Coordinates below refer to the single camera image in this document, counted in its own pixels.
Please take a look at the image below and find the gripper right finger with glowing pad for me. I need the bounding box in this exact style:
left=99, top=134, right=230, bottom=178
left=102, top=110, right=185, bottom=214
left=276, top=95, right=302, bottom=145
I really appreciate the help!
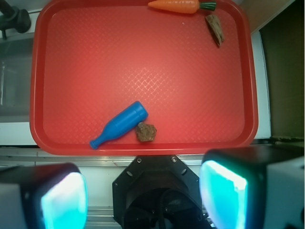
left=199, top=146, right=305, bottom=229

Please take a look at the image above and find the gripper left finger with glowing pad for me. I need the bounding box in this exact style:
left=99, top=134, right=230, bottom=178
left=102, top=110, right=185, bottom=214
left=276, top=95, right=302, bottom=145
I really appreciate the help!
left=0, top=163, right=88, bottom=229

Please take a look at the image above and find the brown wood chip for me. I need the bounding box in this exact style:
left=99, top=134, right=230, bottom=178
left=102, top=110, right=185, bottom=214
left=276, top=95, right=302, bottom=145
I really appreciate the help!
left=205, top=14, right=225, bottom=47

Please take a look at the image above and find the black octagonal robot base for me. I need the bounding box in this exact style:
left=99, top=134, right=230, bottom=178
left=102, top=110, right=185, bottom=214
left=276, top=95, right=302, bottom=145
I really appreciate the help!
left=112, top=156, right=211, bottom=229

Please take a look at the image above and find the blue toy bottle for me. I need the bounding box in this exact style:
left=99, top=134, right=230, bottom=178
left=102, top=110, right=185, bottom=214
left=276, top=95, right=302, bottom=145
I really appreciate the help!
left=90, top=101, right=148, bottom=150

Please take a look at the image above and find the brown rock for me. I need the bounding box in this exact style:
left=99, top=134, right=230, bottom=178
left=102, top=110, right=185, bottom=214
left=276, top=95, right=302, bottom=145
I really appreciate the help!
left=135, top=122, right=157, bottom=142

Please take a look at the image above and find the red plastic tray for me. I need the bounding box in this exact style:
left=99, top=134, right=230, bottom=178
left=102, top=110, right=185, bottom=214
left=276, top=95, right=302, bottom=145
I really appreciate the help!
left=30, top=0, right=258, bottom=156

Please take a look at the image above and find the black clamp fixture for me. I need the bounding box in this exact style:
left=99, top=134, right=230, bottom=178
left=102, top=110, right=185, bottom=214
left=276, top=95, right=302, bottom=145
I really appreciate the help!
left=0, top=0, right=31, bottom=40

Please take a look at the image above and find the orange toy carrot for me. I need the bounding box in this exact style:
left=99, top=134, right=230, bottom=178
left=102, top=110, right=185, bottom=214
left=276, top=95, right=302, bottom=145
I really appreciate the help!
left=148, top=0, right=217, bottom=14

